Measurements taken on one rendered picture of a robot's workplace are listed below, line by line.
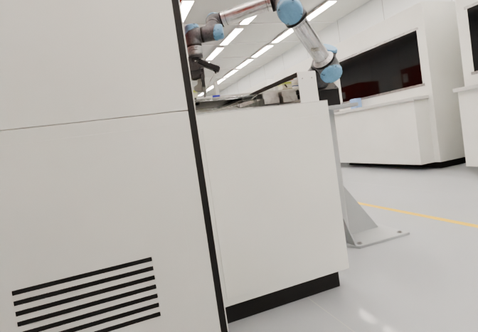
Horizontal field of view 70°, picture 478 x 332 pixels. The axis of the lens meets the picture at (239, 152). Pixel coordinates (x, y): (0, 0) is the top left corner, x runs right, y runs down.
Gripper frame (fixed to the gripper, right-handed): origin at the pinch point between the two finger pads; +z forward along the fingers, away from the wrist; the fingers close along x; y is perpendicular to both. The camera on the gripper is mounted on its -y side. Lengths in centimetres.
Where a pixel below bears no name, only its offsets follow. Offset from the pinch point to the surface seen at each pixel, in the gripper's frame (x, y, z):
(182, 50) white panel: 69, 4, -5
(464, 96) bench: -161, -257, 16
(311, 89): 26, -47, 8
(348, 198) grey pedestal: -33, -78, 72
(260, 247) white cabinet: 43, -13, 68
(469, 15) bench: -169, -278, -66
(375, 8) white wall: -406, -301, -160
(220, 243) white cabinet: 47, 2, 63
